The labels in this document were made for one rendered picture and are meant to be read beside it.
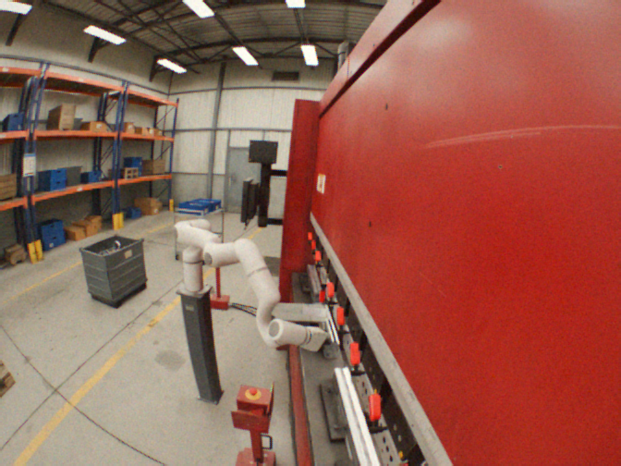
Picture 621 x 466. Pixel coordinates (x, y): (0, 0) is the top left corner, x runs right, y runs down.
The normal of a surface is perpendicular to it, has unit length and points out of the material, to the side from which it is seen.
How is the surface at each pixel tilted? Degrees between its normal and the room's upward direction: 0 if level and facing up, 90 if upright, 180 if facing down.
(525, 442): 90
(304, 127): 90
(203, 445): 0
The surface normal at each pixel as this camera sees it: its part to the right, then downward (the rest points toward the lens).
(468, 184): -0.99, -0.07
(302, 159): 0.11, 0.25
